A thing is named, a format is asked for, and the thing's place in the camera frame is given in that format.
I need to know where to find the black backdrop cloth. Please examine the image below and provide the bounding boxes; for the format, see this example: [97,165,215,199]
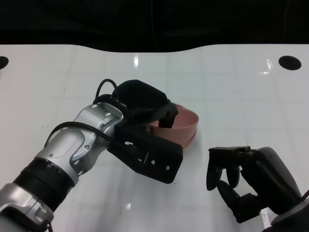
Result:
[0,0,309,53]

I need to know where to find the pink plastic bowl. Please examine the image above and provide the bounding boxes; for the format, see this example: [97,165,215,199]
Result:
[181,135,197,152]
[147,103,200,139]
[180,130,198,146]

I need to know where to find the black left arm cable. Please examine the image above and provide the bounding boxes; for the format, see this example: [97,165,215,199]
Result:
[95,78,126,107]
[49,121,114,145]

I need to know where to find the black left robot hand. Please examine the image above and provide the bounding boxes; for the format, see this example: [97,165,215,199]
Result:
[112,79,179,129]

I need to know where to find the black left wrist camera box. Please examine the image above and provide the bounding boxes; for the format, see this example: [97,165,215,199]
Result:
[107,124,183,184]

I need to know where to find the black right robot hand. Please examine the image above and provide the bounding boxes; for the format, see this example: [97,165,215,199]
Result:
[206,146,304,224]

